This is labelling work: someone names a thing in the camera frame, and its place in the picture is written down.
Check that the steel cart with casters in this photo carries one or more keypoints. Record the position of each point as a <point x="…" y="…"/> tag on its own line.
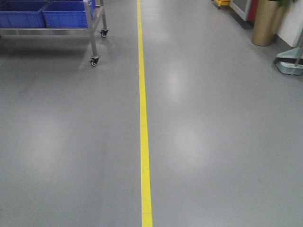
<point x="95" y="13"/>

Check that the yellow bin on floor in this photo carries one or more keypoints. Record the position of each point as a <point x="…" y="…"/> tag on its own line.
<point x="221" y="3"/>

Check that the right blue cart bin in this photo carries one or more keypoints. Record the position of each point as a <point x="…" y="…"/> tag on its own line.
<point x="65" y="14"/>

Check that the blue cart bin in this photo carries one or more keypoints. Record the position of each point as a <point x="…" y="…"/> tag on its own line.
<point x="22" y="14"/>
<point x="65" y="14"/>

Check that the teal dustpan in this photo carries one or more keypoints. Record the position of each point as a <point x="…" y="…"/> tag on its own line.
<point x="290" y="62"/>

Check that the gold cylindrical planter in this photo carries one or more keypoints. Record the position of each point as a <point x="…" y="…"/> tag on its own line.
<point x="267" y="21"/>

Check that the left blue cart bin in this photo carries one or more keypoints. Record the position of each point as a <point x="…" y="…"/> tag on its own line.
<point x="22" y="14"/>

